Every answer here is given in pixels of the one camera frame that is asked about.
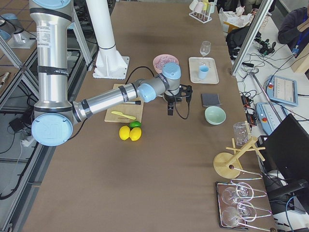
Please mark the cream serving tray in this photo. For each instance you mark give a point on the cream serving tray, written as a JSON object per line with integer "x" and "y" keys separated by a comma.
{"x": 211, "y": 76}

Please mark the yellow lemon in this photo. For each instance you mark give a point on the yellow lemon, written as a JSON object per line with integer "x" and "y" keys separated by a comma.
{"x": 124, "y": 132}
{"x": 135, "y": 134}

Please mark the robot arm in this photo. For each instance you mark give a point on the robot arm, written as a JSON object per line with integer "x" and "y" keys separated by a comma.
{"x": 54, "y": 114}

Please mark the steel muddler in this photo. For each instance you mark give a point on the steel muddler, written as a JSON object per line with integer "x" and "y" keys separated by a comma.
{"x": 134, "y": 102}

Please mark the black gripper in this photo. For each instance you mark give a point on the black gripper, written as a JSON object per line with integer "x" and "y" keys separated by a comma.
{"x": 170, "y": 98}

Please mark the folded grey cloth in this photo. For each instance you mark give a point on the folded grey cloth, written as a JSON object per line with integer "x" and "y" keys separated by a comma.
{"x": 209, "y": 99}

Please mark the teach pendant tablet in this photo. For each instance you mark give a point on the teach pendant tablet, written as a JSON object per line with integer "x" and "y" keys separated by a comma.
{"x": 284, "y": 90}

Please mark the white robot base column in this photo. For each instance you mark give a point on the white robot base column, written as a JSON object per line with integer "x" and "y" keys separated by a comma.
{"x": 110, "y": 64}

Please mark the white cup rack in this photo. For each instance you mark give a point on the white cup rack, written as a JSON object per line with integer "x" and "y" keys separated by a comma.
{"x": 201, "y": 10}

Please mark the yellow plastic knife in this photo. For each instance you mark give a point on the yellow plastic knife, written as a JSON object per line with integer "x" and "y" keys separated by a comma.
{"x": 123, "y": 115}

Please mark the clear glass mug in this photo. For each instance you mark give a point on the clear glass mug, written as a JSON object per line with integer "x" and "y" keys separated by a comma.
{"x": 242, "y": 133}

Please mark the green ceramic bowl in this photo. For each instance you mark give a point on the green ceramic bowl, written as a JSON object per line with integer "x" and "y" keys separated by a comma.
{"x": 215, "y": 115}

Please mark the pink bowl of ice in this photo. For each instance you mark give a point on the pink bowl of ice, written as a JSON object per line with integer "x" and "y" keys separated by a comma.
{"x": 160, "y": 60}

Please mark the black tray with glasses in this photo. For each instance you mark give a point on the black tray with glasses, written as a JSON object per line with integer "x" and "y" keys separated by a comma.
{"x": 235, "y": 207}

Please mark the aluminium frame post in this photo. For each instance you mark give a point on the aluminium frame post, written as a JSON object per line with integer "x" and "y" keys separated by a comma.
{"x": 254, "y": 28}

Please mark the green lime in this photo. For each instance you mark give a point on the green lime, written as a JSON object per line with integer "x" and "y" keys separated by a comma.
{"x": 135, "y": 124}

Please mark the clear wine glass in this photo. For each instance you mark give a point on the clear wine glass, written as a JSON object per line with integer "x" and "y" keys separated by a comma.
{"x": 205, "y": 48}

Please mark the light blue cup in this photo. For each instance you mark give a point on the light blue cup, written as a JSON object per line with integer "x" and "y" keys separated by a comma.
{"x": 203, "y": 71}

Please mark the wooden cup tree stand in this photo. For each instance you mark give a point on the wooden cup tree stand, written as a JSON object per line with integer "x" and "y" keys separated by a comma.
{"x": 227, "y": 165}

